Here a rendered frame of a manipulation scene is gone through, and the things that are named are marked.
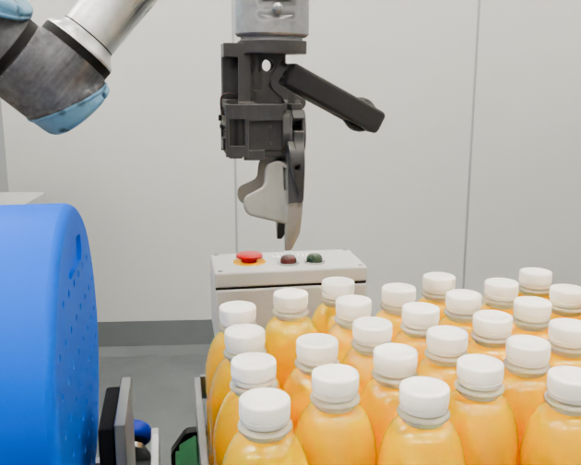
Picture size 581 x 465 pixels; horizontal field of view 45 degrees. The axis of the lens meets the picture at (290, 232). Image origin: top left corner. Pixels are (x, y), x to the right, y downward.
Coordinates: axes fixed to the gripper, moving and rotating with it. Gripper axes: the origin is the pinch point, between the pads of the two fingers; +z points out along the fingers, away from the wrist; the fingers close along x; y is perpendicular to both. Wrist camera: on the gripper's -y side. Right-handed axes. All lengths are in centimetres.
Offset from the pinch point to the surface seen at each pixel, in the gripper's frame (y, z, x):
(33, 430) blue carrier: 22.5, 7.7, 25.9
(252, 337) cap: 5.6, 7.2, 11.8
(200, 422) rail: 10.2, 19.8, 3.5
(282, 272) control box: -1.1, 8.0, -12.2
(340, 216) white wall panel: -69, 51, -255
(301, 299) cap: -1.1, 7.4, 0.8
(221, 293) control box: 6.7, 10.5, -12.2
